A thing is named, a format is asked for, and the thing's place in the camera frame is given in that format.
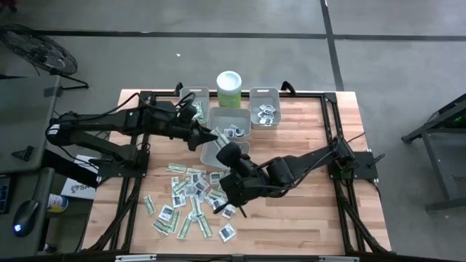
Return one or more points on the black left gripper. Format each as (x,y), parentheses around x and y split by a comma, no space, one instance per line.
(174,123)

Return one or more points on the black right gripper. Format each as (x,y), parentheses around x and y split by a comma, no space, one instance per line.
(244,182)

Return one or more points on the wide grey plastic bin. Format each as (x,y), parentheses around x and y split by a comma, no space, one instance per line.
(207,156)
(222,118)

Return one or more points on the white antiseptic towelette packet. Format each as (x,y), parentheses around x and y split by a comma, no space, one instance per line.
(190,190)
(196,178)
(178,201)
(239,132)
(267,107)
(265,121)
(215,178)
(233,127)
(166,213)
(201,186)
(193,217)
(209,199)
(271,117)
(227,233)
(229,132)
(261,115)
(229,212)
(218,203)

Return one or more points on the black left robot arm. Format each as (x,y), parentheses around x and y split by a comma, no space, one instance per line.
(109,125)

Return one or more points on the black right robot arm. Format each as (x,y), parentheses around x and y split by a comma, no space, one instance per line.
(309,160)

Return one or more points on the grey plastic bin with slots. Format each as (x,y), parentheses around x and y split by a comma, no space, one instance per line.
(189,92)
(256,95)

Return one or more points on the green wipes canister white lid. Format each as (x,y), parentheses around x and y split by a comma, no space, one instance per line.
(228,82)

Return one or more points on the white printed cardboard box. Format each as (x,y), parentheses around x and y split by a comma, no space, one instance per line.
(82,189)

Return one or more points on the black diagonal bar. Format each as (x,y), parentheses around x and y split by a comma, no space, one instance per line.
(69,169)

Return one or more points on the white and yellow can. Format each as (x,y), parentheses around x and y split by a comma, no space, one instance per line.
(57,203)

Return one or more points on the black wedge-shaped object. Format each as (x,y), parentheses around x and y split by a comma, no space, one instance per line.
(24,153)

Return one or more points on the grey side table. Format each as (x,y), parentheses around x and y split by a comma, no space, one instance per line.
(22,109)

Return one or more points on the black floor fan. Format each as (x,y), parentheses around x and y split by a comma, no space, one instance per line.
(40,51)

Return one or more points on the grey desk top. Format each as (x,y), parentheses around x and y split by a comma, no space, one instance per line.
(25,185)

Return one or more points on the black computer mouse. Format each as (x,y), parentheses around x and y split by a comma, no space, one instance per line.
(26,216)

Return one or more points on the black keypad device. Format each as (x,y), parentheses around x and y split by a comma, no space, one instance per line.
(4,194)

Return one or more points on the dark grey metal cart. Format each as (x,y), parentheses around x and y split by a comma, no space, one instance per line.
(438,171)

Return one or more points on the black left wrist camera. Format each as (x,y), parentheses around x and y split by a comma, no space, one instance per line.
(193,143)

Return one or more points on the silver mounting bracket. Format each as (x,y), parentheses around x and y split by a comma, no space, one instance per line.
(338,259)
(134,258)

